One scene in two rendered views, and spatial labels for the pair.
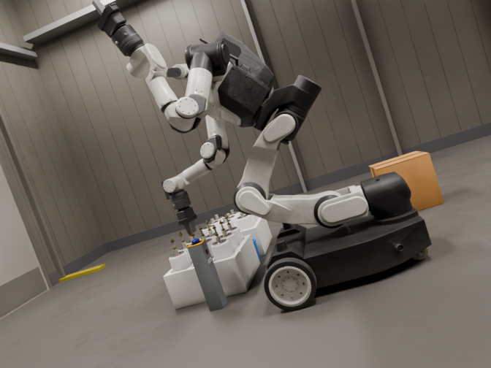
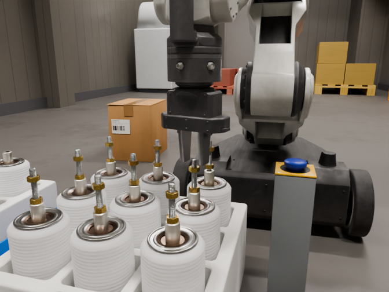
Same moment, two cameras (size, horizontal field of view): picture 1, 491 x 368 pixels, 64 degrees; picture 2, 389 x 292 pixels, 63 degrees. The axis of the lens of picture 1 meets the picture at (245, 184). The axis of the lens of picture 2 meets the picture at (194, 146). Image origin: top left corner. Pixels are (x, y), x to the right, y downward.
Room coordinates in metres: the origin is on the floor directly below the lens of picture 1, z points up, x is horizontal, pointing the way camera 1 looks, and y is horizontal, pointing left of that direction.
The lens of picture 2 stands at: (1.93, 0.86, 0.50)
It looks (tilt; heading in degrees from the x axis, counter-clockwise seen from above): 14 degrees down; 272
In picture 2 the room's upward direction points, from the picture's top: straight up
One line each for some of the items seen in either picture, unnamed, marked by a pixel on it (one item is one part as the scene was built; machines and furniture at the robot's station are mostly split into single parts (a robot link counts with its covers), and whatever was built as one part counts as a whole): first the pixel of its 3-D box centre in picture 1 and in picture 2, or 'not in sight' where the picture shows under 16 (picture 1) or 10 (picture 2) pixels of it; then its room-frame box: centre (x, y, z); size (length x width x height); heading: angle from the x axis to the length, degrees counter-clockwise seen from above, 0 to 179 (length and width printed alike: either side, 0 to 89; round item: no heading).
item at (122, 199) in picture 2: not in sight; (135, 199); (2.06, 0.30, 0.25); 0.08 x 0.08 x 0.01
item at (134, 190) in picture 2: not in sight; (134, 192); (2.06, 0.30, 0.26); 0.02 x 0.02 x 0.03
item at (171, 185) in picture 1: (173, 189); (197, 17); (1.94, 0.35, 0.57); 0.11 x 0.11 x 0.11; 71
